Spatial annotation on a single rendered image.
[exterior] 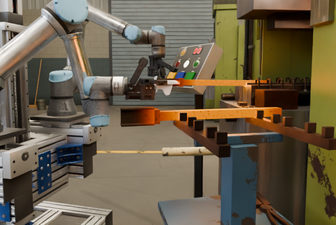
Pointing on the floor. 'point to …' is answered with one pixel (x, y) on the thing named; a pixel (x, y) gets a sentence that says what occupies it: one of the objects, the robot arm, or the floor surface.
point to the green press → (225, 43)
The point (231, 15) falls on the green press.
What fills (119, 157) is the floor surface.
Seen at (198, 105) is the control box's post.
